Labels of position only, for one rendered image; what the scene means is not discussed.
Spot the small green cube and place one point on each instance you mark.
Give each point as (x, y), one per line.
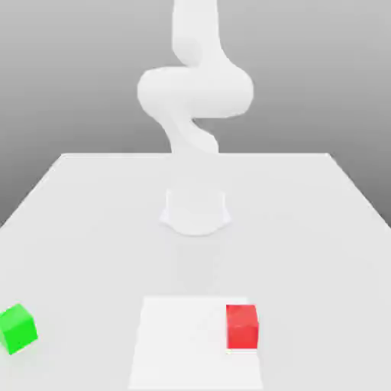
(17, 330)

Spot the small red cube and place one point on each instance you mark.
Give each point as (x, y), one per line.
(242, 328)

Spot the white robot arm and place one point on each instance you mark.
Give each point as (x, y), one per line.
(195, 91)

